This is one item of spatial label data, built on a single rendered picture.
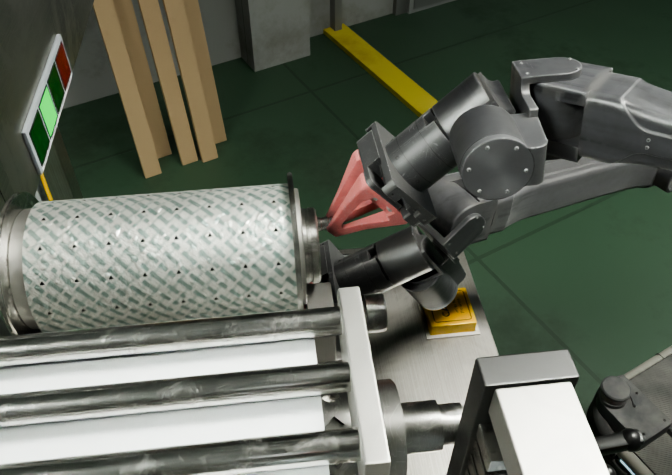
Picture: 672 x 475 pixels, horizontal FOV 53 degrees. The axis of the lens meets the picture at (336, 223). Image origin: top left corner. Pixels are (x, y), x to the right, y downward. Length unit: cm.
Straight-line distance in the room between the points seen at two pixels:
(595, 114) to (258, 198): 30
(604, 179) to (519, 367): 60
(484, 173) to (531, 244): 196
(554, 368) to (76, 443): 24
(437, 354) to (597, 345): 129
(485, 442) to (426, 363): 64
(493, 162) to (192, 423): 31
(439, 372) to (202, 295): 48
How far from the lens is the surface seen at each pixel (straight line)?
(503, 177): 55
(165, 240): 62
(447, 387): 99
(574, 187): 90
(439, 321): 103
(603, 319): 235
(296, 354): 36
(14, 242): 66
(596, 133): 61
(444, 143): 61
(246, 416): 34
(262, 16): 320
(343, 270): 79
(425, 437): 44
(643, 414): 183
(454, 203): 77
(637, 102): 60
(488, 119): 56
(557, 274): 242
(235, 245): 61
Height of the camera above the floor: 173
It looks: 44 degrees down
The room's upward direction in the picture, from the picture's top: straight up
